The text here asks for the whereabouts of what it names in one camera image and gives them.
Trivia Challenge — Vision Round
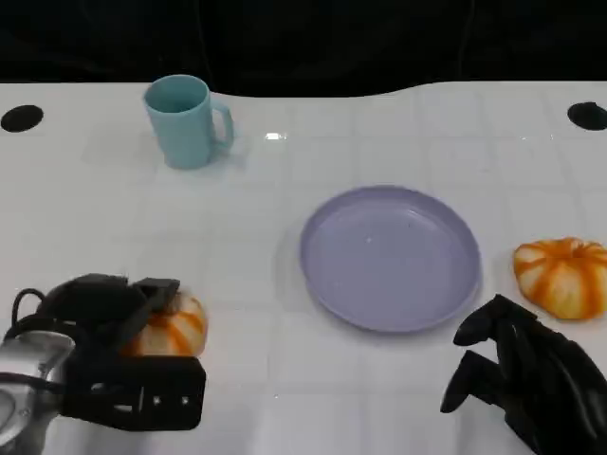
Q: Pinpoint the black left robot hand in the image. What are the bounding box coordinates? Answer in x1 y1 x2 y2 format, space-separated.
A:
37 272 181 360

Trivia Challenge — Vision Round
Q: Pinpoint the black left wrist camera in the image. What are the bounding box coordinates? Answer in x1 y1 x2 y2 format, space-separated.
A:
61 355 208 432

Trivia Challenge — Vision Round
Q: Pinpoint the orange white toy bread roll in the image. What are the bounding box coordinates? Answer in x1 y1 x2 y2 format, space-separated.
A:
511 236 607 321
120 288 209 357

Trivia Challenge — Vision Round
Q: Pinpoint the lilac plate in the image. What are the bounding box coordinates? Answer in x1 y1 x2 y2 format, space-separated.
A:
298 184 484 333

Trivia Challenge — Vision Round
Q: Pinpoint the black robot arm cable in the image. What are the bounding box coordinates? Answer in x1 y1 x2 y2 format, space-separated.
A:
9 287 51 336

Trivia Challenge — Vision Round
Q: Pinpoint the pale green mug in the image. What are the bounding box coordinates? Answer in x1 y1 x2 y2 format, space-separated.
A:
143 74 235 171

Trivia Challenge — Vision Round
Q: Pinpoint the black table cable grommet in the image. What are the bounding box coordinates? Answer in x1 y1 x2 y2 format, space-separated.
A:
567 101 607 130
0 104 45 133

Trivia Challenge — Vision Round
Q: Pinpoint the black backdrop cloth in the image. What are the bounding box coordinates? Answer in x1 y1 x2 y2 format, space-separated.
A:
0 0 607 99

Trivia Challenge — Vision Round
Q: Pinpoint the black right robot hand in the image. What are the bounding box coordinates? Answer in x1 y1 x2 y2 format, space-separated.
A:
439 293 607 455

